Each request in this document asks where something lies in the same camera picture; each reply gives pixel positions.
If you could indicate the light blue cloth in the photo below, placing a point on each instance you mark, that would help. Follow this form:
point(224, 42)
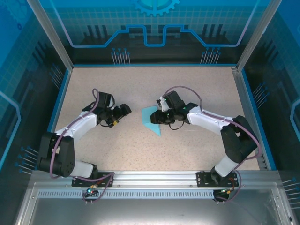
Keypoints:
point(146, 114)

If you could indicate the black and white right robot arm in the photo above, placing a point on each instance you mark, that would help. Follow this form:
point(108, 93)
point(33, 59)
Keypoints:
point(239, 140)

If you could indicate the steel sheet cover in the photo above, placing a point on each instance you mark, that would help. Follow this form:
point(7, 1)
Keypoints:
point(152, 212)

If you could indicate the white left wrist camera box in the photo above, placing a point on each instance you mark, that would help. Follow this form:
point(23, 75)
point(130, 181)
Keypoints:
point(112, 103)

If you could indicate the aluminium mounting rail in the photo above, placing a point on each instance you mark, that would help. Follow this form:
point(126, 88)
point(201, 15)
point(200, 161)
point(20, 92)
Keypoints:
point(152, 178)

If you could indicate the aluminium side rail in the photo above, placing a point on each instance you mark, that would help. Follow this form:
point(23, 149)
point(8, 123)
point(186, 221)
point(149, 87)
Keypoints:
point(243, 105)

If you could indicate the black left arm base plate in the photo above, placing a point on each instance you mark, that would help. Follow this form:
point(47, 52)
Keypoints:
point(78, 181)

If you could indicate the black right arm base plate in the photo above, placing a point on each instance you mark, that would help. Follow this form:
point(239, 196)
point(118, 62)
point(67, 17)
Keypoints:
point(204, 179)

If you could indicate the aluminium frame post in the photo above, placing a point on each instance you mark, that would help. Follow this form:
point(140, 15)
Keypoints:
point(52, 37)
point(256, 37)

